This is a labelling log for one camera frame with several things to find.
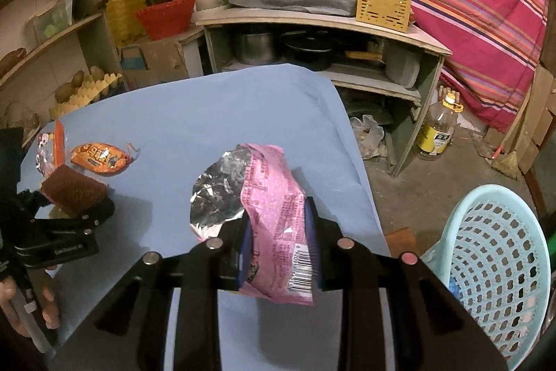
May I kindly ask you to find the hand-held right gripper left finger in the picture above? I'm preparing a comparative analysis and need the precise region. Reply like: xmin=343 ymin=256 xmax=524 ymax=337
xmin=48 ymin=212 xmax=253 ymax=371

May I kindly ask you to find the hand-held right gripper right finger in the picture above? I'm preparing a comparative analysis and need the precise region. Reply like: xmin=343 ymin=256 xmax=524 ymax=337
xmin=304 ymin=197 xmax=509 ymax=371

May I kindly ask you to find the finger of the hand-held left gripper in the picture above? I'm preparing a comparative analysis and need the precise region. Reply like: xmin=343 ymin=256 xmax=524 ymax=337
xmin=32 ymin=199 xmax=116 ymax=233
xmin=17 ymin=188 xmax=53 ymax=220

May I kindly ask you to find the dark red scouring pad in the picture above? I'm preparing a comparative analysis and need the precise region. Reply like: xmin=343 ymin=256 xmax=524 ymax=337
xmin=40 ymin=164 xmax=108 ymax=219

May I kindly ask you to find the pink foil-lined wrapper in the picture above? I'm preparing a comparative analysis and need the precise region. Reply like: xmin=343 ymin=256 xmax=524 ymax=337
xmin=190 ymin=144 xmax=320 ymax=306

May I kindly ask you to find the light blue plastic basket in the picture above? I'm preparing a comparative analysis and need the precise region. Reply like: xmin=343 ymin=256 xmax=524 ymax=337
xmin=419 ymin=184 xmax=551 ymax=371

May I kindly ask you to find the person's left hand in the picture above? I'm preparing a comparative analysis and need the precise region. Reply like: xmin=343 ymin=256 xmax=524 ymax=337
xmin=0 ymin=280 xmax=60 ymax=339

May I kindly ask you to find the red cartoon snack wrapper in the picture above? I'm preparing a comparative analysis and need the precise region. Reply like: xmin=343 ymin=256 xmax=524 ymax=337
xmin=35 ymin=120 xmax=68 ymax=180

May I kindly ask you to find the orange snack packet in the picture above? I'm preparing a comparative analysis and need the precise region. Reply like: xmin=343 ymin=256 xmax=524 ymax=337
xmin=69 ymin=142 xmax=133 ymax=176

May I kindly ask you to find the long potato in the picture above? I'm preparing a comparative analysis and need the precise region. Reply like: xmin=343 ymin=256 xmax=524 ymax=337
xmin=54 ymin=70 xmax=85 ymax=102

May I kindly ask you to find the clear plastic bag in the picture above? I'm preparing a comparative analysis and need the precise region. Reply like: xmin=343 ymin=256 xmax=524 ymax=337
xmin=350 ymin=114 xmax=387 ymax=159

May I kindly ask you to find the yellow egg tray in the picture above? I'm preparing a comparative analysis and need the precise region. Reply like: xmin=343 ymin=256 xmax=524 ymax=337
xmin=49 ymin=73 xmax=124 ymax=120

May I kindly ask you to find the sweet potato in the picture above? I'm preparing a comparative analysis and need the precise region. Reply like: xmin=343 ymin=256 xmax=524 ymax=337
xmin=0 ymin=47 xmax=29 ymax=78

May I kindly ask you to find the wooden shelving unit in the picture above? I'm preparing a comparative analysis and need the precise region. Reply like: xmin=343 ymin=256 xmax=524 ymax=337
xmin=0 ymin=0 xmax=131 ymax=128

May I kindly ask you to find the small oil bottle yellow cap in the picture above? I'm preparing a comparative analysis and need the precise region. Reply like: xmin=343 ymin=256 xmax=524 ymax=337
xmin=417 ymin=90 xmax=465 ymax=160

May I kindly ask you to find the cardboard box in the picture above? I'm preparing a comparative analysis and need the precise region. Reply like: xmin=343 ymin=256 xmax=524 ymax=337
xmin=118 ymin=27 xmax=205 ymax=91

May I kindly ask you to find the clear plastic container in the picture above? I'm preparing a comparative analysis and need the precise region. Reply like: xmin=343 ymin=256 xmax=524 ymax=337
xmin=24 ymin=0 xmax=72 ymax=46

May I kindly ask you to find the black pan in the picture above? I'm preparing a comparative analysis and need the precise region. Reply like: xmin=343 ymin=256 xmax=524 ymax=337
xmin=280 ymin=30 xmax=337 ymax=72

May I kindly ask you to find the grey plastic container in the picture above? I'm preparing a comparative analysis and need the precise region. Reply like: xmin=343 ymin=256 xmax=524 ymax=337
xmin=384 ymin=45 xmax=421 ymax=88

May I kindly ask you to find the straw broom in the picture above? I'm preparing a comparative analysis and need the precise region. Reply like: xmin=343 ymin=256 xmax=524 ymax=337
xmin=491 ymin=93 xmax=536 ymax=179

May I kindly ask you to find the steel pot in cabinet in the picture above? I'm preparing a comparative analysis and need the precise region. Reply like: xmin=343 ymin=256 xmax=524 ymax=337
xmin=230 ymin=30 xmax=279 ymax=66

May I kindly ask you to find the red woven basket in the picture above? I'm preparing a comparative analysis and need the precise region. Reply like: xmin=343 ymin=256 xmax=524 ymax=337
xmin=136 ymin=0 xmax=197 ymax=41

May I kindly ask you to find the wooden cabinet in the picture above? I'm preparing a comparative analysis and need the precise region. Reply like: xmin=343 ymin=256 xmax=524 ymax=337
xmin=191 ymin=6 xmax=452 ymax=178

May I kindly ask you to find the yellow perforated utensil holder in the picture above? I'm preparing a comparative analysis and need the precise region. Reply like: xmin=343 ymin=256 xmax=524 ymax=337
xmin=356 ymin=0 xmax=412 ymax=33

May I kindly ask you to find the stack of flattened cardboard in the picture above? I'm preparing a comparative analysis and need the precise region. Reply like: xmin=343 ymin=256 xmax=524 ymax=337
xmin=517 ymin=62 xmax=556 ymax=176

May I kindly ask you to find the red striped cloth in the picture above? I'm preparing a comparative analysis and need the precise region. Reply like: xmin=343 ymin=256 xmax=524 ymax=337
xmin=228 ymin=0 xmax=550 ymax=132

